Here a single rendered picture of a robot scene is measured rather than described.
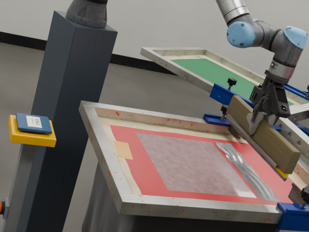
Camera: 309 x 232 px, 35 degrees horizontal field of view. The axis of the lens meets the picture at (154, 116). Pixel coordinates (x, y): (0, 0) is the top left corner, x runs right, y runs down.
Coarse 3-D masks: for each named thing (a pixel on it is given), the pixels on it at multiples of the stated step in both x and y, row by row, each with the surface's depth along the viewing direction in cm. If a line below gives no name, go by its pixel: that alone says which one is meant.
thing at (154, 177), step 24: (144, 168) 146; (168, 168) 150; (192, 168) 155; (216, 168) 160; (144, 192) 134; (168, 192) 138; (192, 192) 142; (216, 192) 146; (240, 192) 150; (288, 192) 160
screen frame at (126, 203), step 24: (96, 120) 158; (144, 120) 176; (168, 120) 179; (192, 120) 183; (96, 144) 146; (120, 168) 134; (120, 192) 124; (168, 216) 127; (192, 216) 129; (216, 216) 132; (240, 216) 135; (264, 216) 137
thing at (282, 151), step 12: (228, 108) 178; (240, 108) 170; (240, 120) 169; (264, 120) 160; (264, 132) 156; (276, 132) 153; (264, 144) 155; (276, 144) 150; (288, 144) 146; (276, 156) 149; (288, 156) 144; (288, 168) 144
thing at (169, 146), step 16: (112, 128) 164; (128, 128) 168; (128, 144) 157; (144, 144) 161; (160, 144) 165; (176, 144) 168; (192, 144) 172; (208, 144) 177; (240, 144) 186; (176, 160) 157; (192, 160) 161; (208, 160) 164; (224, 160) 168; (256, 160) 176
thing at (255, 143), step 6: (228, 114) 176; (234, 120) 172; (240, 126) 168; (246, 132) 164; (252, 138) 161; (258, 144) 158; (258, 150) 155; (264, 150) 154; (264, 156) 152; (270, 156) 151; (270, 162) 149; (276, 162) 148
